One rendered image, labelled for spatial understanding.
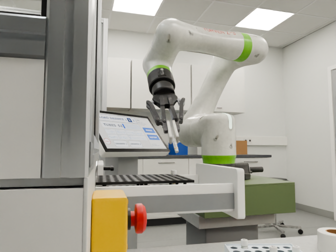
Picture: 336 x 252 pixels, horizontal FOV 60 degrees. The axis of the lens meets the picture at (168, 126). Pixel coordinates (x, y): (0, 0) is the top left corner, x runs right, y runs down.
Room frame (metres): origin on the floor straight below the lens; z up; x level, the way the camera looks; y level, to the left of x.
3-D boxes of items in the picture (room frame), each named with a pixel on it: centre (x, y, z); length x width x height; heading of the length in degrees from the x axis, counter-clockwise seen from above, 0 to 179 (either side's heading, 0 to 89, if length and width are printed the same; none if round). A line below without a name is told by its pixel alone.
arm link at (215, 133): (1.12, -0.19, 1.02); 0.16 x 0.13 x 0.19; 34
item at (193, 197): (0.74, 0.08, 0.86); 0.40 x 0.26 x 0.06; 103
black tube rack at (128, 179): (0.74, 0.07, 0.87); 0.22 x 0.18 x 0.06; 103
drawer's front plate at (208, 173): (0.79, -0.13, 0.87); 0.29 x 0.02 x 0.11; 13
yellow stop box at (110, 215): (0.40, 0.08, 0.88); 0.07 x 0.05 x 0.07; 13
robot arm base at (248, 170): (1.12, -0.25, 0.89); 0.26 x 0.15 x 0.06; 102
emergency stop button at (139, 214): (0.41, 0.04, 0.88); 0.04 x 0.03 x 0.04; 13
